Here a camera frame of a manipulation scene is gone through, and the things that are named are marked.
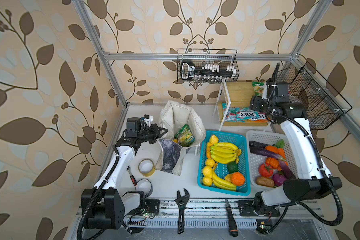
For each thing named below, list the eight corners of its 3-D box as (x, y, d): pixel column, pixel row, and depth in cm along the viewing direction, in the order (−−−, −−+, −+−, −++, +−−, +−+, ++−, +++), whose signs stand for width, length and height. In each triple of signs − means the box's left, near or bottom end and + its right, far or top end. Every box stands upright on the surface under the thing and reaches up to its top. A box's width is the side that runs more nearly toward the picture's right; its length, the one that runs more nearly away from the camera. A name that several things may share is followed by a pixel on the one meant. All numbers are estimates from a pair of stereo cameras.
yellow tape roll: (137, 176, 86) (136, 174, 83) (140, 161, 92) (139, 158, 89) (154, 176, 86) (153, 174, 83) (156, 161, 92) (155, 158, 89)
